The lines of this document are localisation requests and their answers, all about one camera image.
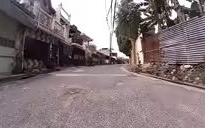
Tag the row of low buildings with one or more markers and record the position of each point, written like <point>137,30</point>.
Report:
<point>90,53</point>

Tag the utility pole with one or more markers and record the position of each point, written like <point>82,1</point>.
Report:
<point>110,46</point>

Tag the grey asphalt road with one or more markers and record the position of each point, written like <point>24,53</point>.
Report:
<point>100,100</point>

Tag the palm trees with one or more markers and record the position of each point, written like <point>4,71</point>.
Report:
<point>140,20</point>

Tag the strip of dry debris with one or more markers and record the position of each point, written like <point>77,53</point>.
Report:
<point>176,71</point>

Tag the building with white balcony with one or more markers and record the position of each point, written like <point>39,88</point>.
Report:
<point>20,36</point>

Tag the corrugated metal fence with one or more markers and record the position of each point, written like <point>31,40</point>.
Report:
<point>190,41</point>

